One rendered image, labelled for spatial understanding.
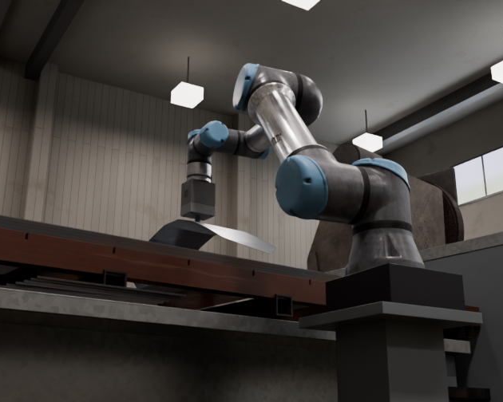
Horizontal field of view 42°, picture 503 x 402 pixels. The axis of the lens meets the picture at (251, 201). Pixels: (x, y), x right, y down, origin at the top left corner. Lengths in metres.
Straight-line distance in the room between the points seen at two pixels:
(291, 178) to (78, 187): 11.22
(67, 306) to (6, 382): 0.20
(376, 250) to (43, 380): 0.64
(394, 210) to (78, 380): 0.66
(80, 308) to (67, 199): 11.18
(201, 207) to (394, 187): 0.80
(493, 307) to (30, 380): 1.44
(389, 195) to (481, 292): 0.99
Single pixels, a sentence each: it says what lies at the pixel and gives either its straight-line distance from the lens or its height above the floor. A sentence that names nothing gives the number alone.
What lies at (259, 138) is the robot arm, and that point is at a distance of 1.87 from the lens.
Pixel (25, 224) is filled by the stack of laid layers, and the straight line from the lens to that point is 1.36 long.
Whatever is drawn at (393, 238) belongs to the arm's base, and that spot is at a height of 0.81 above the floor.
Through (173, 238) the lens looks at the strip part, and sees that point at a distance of 2.04.
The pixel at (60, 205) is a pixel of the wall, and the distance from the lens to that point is 12.20.
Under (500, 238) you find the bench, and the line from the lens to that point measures 2.21.
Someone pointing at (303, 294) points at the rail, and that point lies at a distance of 1.66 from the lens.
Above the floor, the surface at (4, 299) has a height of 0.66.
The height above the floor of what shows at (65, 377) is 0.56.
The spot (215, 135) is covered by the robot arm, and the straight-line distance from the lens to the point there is 1.91.
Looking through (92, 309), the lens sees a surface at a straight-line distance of 1.12.
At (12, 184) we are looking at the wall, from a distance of 12.10.
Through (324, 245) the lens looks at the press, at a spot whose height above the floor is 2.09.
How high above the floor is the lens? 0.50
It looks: 18 degrees up
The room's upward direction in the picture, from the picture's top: straight up
